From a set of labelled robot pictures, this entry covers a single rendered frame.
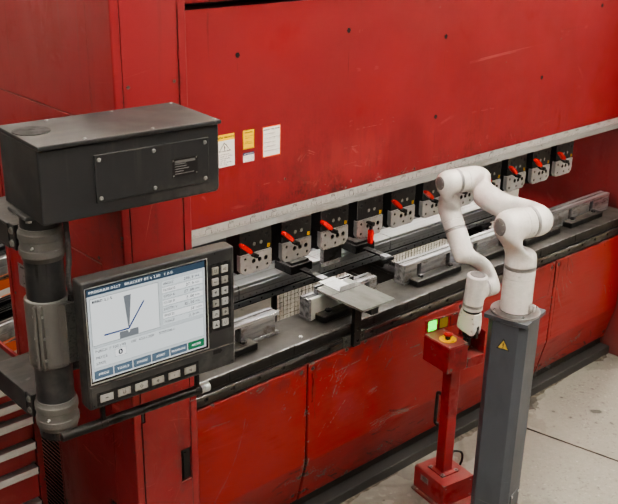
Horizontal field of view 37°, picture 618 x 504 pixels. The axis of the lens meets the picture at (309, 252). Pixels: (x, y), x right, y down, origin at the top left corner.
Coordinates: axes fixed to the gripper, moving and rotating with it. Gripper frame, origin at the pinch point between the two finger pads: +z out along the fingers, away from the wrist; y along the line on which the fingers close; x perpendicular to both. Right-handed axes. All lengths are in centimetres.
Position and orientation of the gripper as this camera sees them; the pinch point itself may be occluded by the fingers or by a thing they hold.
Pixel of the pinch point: (466, 341)
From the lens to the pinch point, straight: 394.5
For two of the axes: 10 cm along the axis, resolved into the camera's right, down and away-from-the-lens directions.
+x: 8.3, -1.9, 5.2
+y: 5.5, 3.9, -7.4
